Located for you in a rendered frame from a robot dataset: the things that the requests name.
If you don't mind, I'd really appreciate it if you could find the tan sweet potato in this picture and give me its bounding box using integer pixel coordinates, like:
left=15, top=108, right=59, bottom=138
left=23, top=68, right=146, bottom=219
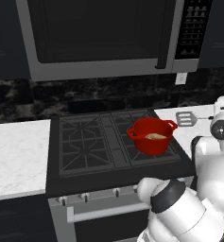
left=144, top=132, right=168, bottom=141

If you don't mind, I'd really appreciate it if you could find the grey slotted spatula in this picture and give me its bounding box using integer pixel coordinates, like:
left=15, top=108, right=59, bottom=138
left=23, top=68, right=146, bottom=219
left=175, top=111, right=214, bottom=128

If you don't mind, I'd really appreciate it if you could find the black gas hob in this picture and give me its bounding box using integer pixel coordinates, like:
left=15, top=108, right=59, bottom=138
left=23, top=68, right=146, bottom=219
left=45, top=108, right=197, bottom=199

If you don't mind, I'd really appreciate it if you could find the silver microwave oven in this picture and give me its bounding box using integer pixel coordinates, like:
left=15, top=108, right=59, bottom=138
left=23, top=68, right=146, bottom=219
left=15, top=0, right=214, bottom=82

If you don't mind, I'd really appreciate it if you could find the dark base cupboard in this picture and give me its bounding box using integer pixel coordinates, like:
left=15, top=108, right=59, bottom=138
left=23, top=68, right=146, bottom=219
left=0, top=193, right=59, bottom=242

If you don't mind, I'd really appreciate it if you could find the red pot with handles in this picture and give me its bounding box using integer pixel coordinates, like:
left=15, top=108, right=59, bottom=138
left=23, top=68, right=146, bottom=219
left=126, top=117, right=179, bottom=157

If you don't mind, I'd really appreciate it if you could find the white wall socket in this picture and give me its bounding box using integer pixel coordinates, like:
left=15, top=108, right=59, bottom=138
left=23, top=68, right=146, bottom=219
left=175, top=72, right=188, bottom=86

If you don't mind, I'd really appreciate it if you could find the silver oven door handle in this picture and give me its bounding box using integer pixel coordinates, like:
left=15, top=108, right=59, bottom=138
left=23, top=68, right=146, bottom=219
left=66, top=201, right=153, bottom=224

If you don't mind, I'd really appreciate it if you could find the black microwave door handle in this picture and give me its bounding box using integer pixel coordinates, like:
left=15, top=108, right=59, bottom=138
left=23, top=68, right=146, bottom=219
left=154, top=0, right=178, bottom=70

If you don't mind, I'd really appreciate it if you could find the dark wall cupboard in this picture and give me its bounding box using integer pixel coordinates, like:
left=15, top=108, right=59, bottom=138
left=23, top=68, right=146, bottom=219
left=0, top=0, right=31, bottom=80
left=197, top=0, right=224, bottom=69

